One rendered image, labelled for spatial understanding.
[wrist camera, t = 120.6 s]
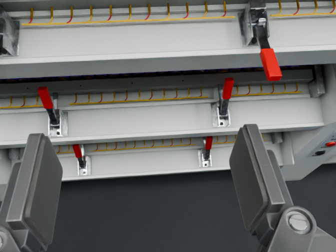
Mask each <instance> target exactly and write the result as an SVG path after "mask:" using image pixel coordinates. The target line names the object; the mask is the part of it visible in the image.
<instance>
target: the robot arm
mask: <svg viewBox="0 0 336 252"><path fill-rule="evenodd" d="M229 166H230V170H231V174H232V178H233V182H234V186H235V190H236V194H237V198H238V202H239V206H240V210H241V214H242V218H243V222H244V226H245V229H246V230H247V231H248V230H249V232H250V236H257V238H258V242H259V243H260V246H259V249H258V251H257V252H336V239H335V238H334V237H332V236H331V235H329V234H328V233H326V232H325V231H323V230H322V229H320V228H319V227H317V224H316V220H315V218H314V216H313V215H312V214H311V213H310V212H309V211H308V210H307V209H305V208H303V207H301V206H296V205H294V204H293V201H292V199H291V196H290V193H289V190H288V188H287V185H286V182H285V180H284V177H283V174H282V172H281V169H280V166H279V163H278V161H277V158H276V155H275V153H274V152H273V151H272V150H271V149H266V147H265V144H264V141H263V138H262V135H261V132H260V130H259V127H258V125H257V124H256V123H254V124H244V125H243V127H240V128H239V131H238V134H237V137H236V140H235V142H234V145H233V148H232V151H231V154H230V157H229ZM62 177H63V167H62V165H61V163H60V160H59V158H58V156H57V154H56V151H55V149H54V147H53V145H52V142H51V140H50V138H49V136H45V134H44V133H30V134H29V135H28V138H27V142H26V146H25V149H24V153H23V157H22V161H21V162H16V163H15V164H14V165H13V166H12V169H11V172H10V176H9V179H8V183H7V186H6V190H5V193H4V197H3V200H2V204H1V207H0V252H40V251H47V248H48V245H50V244H51V243H52V240H53V234H54V228H55V221H56V215H57V209H58V203H59V196H60V190H61V184H62Z"/></svg>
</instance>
